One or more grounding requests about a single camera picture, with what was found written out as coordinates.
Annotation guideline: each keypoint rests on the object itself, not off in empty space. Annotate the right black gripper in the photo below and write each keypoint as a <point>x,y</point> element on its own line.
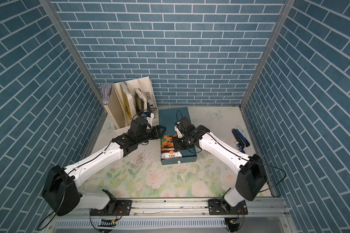
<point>176,145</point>

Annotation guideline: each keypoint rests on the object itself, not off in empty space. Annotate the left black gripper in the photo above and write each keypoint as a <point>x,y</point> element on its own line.
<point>157,131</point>

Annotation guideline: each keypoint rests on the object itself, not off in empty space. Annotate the orange flower seed bag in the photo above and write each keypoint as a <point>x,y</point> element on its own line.
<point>167,148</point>

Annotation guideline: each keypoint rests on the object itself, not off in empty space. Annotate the teal three-drawer cabinet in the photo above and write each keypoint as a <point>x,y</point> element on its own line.
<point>168,118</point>

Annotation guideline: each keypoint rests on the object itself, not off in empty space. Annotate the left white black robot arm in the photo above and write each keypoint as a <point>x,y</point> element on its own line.
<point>62,189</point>

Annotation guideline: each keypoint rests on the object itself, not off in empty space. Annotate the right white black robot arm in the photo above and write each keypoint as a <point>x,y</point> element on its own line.
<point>251,175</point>

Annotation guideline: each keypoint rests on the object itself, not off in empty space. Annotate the dark sunflower cover book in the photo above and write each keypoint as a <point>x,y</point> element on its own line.
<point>141,102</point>

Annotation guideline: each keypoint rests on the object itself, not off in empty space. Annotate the yellow cover book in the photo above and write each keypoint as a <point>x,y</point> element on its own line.
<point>128,102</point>

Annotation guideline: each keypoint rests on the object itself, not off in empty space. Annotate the white file organizer rack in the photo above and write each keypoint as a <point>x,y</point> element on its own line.
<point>115,108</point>

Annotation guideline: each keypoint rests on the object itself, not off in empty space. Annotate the floral table mat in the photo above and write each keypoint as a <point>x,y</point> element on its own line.
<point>142,175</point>

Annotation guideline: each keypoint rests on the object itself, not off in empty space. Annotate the small blue white tube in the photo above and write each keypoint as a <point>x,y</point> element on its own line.
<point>241,148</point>

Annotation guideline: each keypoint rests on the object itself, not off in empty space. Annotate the black stapler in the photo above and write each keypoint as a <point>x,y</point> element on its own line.
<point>238,138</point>

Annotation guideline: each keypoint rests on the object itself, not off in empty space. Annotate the blue stapler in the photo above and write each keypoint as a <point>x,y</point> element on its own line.
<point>242,138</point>

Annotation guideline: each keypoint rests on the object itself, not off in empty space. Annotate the purple striped folder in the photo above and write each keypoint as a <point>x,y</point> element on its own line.
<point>106,89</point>

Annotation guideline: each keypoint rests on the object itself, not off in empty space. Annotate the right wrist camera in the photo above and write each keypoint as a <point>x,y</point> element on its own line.
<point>178,130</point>

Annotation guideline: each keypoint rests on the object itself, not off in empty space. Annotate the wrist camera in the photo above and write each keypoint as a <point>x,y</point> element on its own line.
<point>178,130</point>
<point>149,116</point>

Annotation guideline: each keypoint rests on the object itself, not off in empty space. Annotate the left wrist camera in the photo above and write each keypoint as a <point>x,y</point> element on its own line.
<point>149,116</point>

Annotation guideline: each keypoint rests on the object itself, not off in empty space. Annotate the aluminium mounting rail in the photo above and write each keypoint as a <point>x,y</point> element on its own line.
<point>199,207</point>

